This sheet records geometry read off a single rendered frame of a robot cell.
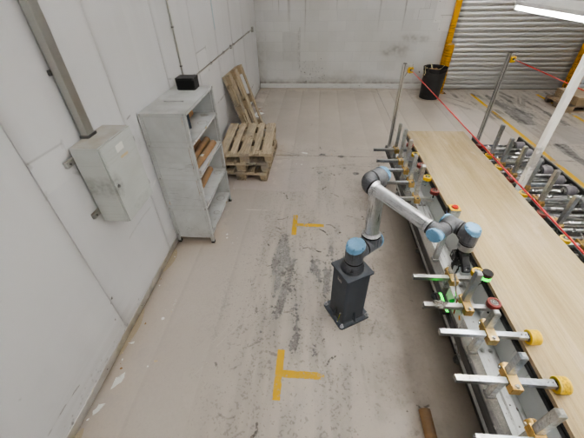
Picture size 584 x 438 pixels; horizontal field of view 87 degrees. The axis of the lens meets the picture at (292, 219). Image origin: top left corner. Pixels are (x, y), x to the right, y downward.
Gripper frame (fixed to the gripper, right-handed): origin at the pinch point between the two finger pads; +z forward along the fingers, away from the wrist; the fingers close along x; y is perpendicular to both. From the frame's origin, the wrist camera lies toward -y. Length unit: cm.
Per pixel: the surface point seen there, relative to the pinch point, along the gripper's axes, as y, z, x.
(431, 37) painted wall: 760, -12, -192
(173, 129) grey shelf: 127, -38, 220
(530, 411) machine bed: -65, 34, -28
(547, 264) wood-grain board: 22, 11, -73
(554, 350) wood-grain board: -43, 11, -41
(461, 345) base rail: -30.3, 31.8, -3.8
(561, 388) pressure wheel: -65, 4, -28
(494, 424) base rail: -73, 31, -4
